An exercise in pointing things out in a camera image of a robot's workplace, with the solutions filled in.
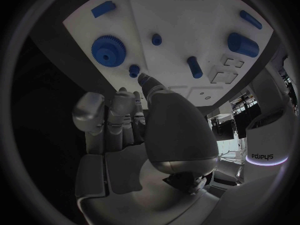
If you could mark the blue block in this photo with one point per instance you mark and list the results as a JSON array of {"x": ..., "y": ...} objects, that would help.
[{"x": 103, "y": 9}]

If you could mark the large blue gear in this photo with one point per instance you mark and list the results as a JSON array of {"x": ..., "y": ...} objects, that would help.
[{"x": 109, "y": 50}]

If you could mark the small blue gear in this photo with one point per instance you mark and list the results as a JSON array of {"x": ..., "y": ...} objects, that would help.
[{"x": 133, "y": 70}]

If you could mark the white task board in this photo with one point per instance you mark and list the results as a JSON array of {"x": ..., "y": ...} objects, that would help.
[{"x": 182, "y": 16}]

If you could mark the long thin blue cylinder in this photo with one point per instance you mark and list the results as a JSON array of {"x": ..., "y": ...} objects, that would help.
[{"x": 250, "y": 19}]

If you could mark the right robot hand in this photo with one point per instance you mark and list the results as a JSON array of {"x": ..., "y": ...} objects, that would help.
[{"x": 178, "y": 131}]

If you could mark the thick blue cylinder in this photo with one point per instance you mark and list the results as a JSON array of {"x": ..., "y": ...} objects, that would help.
[{"x": 243, "y": 45}]

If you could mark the short blue peg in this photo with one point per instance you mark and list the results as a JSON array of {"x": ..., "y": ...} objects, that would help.
[{"x": 156, "y": 39}]

